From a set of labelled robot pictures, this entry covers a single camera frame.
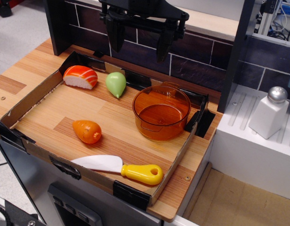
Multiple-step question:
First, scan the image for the light green toy pear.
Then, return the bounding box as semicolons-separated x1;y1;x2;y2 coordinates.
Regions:
105;72;126;98

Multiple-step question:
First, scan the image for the orange toy carrot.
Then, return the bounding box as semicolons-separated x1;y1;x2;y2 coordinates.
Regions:
72;120;102;144

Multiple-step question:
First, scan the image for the salmon sushi toy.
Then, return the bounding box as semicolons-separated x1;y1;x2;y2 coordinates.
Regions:
63;65;98;89

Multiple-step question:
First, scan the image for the grey toy oven front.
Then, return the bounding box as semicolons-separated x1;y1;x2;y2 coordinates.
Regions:
0;139;163;226

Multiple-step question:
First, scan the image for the white toy sink drainboard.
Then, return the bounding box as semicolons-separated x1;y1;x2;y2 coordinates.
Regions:
209;85;290;199

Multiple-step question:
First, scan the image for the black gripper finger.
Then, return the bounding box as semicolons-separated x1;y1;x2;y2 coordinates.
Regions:
156;21;184;63
105;14;125;52

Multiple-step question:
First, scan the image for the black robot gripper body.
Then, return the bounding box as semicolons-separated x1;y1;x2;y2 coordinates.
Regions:
100;0;189;30

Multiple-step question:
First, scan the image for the transparent orange plastic pot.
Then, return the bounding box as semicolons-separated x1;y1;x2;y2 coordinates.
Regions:
132;82;191;140

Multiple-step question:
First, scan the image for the white salt shaker silver cap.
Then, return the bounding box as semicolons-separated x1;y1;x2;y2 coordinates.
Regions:
249;86;289;139

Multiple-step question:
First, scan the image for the dark brick backsplash panel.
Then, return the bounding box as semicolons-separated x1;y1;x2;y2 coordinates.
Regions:
44;0;290;113

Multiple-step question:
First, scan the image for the cardboard fence with black tape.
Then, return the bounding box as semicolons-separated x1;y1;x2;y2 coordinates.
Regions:
0;52;221;217

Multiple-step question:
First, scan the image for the white knife yellow handle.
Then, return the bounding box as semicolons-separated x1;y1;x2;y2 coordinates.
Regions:
71;155;163;186

